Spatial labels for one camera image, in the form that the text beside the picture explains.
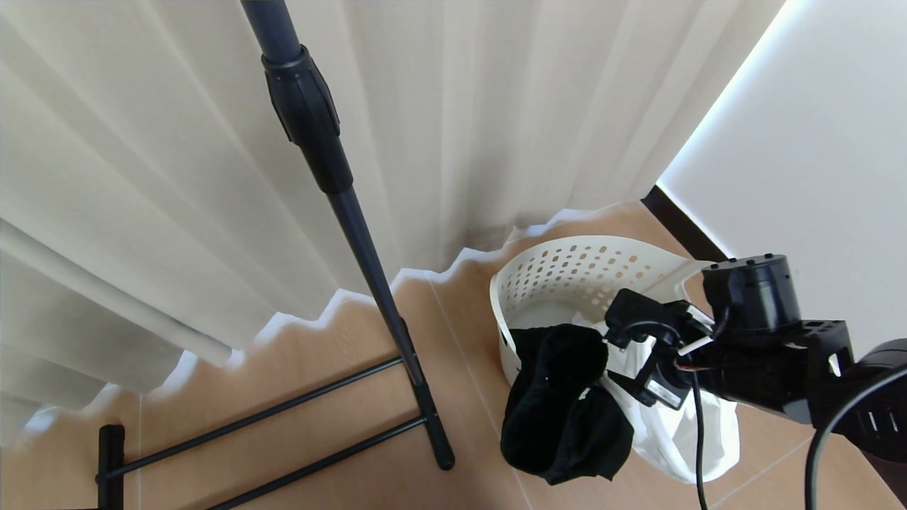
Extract beige curtain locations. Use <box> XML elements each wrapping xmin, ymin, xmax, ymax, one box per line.
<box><xmin>0</xmin><ymin>0</ymin><xmax>787</xmax><ymax>448</ymax></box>

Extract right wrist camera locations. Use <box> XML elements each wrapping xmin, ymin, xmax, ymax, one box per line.
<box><xmin>604</xmin><ymin>288</ymin><xmax>715</xmax><ymax>355</ymax></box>

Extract white laundry basket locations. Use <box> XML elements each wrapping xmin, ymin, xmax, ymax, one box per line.
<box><xmin>489</xmin><ymin>235</ymin><xmax>715</xmax><ymax>389</ymax></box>

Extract black clothes rack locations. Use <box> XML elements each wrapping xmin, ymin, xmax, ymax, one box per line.
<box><xmin>96</xmin><ymin>0</ymin><xmax>456</xmax><ymax>510</ymax></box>

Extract white garment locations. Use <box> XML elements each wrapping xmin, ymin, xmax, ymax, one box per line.
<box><xmin>601</xmin><ymin>319</ymin><xmax>741</xmax><ymax>485</ymax></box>

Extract black shorts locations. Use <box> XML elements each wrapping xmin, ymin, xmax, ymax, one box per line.
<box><xmin>500</xmin><ymin>324</ymin><xmax>635</xmax><ymax>487</ymax></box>

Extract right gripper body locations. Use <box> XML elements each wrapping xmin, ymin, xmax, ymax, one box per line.
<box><xmin>633</xmin><ymin>344</ymin><xmax>809</xmax><ymax>420</ymax></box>

